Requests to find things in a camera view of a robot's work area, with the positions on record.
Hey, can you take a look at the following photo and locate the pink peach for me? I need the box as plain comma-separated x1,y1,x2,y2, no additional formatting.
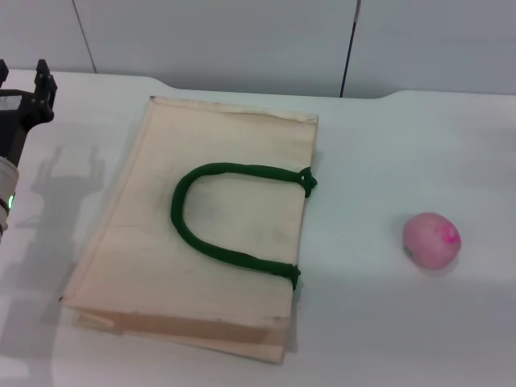
402,211,462,270

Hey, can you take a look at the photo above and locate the beige canvas handbag green handle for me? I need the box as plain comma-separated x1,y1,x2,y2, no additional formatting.
59,95,320,366

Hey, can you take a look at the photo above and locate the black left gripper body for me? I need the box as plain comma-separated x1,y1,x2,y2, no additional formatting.
0,89,37,164

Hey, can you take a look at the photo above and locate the thin black wall pole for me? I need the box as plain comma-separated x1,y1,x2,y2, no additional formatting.
339,0,361,98

